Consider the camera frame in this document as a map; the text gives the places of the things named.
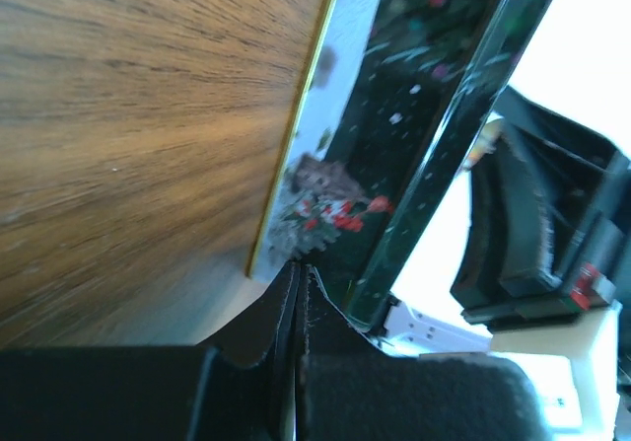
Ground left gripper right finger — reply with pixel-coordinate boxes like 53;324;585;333
296;267;547;440

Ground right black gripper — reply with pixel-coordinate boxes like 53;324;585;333
451;89;630;332

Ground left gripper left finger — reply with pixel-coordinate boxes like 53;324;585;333
1;262;300;440

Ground gold tin of gummies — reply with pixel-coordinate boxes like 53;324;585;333
248;0;552;329

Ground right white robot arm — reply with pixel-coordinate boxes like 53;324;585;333
383;89;630;440

